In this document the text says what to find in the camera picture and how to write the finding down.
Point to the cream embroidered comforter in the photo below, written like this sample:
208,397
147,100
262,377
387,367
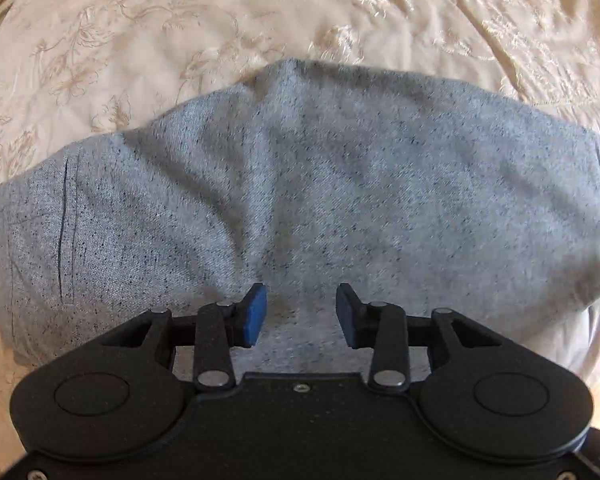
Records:
180,20

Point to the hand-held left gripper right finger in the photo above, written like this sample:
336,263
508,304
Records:
345,320

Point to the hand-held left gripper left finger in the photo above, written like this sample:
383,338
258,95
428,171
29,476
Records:
253,316

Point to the grey speckled pants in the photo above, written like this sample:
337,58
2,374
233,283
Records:
330,185

